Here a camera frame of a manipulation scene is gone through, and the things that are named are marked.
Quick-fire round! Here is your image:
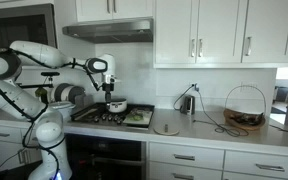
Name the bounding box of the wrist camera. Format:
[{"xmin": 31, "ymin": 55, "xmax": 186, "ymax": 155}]
[{"xmin": 108, "ymin": 75, "xmax": 122, "ymax": 85}]

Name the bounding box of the built-in microwave oven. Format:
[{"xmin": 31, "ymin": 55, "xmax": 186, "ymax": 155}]
[{"xmin": 0, "ymin": 3, "xmax": 58, "ymax": 55}]

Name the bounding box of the white lower cabinet door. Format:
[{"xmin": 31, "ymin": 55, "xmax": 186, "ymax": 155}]
[{"xmin": 0, "ymin": 139, "xmax": 44, "ymax": 172}]

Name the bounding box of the steel electric kettle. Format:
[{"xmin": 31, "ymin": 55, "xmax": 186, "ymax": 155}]
[{"xmin": 179, "ymin": 94, "xmax": 197, "ymax": 116}]

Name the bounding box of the white upper cabinet door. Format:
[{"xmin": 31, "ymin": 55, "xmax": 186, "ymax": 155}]
[
  {"xmin": 112, "ymin": 0, "xmax": 155, "ymax": 20},
  {"xmin": 154, "ymin": 0, "xmax": 199, "ymax": 65},
  {"xmin": 242, "ymin": 0, "xmax": 288, "ymax": 65},
  {"xmin": 76, "ymin": 0, "xmax": 114, "ymax": 23},
  {"xmin": 196, "ymin": 0, "xmax": 245, "ymax": 65}
]

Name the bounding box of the GE cooktop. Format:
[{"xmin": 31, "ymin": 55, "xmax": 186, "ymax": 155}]
[{"xmin": 70, "ymin": 102, "xmax": 156, "ymax": 130}]

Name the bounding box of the white round container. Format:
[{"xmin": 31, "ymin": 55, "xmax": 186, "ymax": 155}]
[{"xmin": 48, "ymin": 101, "xmax": 76, "ymax": 116}]

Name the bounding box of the wicker basket with wire handle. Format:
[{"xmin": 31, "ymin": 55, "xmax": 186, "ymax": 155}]
[{"xmin": 222, "ymin": 84, "xmax": 268, "ymax": 132}]

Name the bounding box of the white wall outlet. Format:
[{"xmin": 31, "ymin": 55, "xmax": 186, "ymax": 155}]
[{"xmin": 190, "ymin": 82, "xmax": 200, "ymax": 93}]

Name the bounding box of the black built-in oven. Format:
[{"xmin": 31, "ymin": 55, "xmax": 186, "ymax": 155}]
[{"xmin": 65, "ymin": 133, "xmax": 148, "ymax": 180}]

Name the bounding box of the white drawer front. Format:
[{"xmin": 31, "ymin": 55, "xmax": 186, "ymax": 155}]
[
  {"xmin": 0, "ymin": 124, "xmax": 23, "ymax": 145},
  {"xmin": 148, "ymin": 142, "xmax": 225, "ymax": 171},
  {"xmin": 148, "ymin": 161, "xmax": 224, "ymax": 180},
  {"xmin": 223, "ymin": 149, "xmax": 288, "ymax": 180}
]

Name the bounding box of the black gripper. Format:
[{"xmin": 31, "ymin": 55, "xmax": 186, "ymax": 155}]
[{"xmin": 102, "ymin": 82, "xmax": 116, "ymax": 104}]

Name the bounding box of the gray and white appliance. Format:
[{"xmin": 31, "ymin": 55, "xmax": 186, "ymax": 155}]
[{"xmin": 53, "ymin": 83, "xmax": 94, "ymax": 108}]

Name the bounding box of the round pot lid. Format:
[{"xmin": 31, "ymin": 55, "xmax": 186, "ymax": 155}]
[{"xmin": 153, "ymin": 123, "xmax": 181, "ymax": 137}]

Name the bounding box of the white cutting board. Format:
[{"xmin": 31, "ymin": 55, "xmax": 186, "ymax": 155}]
[{"xmin": 122, "ymin": 107, "xmax": 155, "ymax": 129}]

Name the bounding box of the green bottle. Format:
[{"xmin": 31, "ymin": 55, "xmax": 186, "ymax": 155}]
[{"xmin": 35, "ymin": 85, "xmax": 49, "ymax": 104}]

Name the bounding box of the white cabinet door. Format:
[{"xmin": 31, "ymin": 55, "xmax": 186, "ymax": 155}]
[
  {"xmin": 0, "ymin": 139, "xmax": 44, "ymax": 172},
  {"xmin": 242, "ymin": 0, "xmax": 288, "ymax": 65},
  {"xmin": 154, "ymin": 0, "xmax": 199, "ymax": 65},
  {"xmin": 76, "ymin": 0, "xmax": 114, "ymax": 23},
  {"xmin": 196, "ymin": 0, "xmax": 245, "ymax": 65},
  {"xmin": 112, "ymin": 0, "xmax": 155, "ymax": 20}
]

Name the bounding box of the white cooking pot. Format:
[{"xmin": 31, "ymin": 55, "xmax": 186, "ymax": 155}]
[{"xmin": 105, "ymin": 98, "xmax": 129, "ymax": 114}]

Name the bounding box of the stainless steel range hood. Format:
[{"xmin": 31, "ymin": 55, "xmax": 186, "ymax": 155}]
[{"xmin": 62, "ymin": 18, "xmax": 154, "ymax": 44}]

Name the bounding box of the black kettle power cable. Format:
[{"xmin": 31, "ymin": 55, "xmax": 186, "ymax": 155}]
[{"xmin": 172, "ymin": 84, "xmax": 198, "ymax": 112}]

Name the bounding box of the long black coiled cable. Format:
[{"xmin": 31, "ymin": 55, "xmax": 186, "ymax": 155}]
[{"xmin": 192, "ymin": 87, "xmax": 251, "ymax": 138}]

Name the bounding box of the black camera on stand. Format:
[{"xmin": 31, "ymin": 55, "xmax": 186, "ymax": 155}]
[{"xmin": 16, "ymin": 70, "xmax": 61, "ymax": 90}]

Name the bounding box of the clear plastic container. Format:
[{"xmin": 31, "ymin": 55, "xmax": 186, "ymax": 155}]
[{"xmin": 141, "ymin": 109, "xmax": 154, "ymax": 120}]

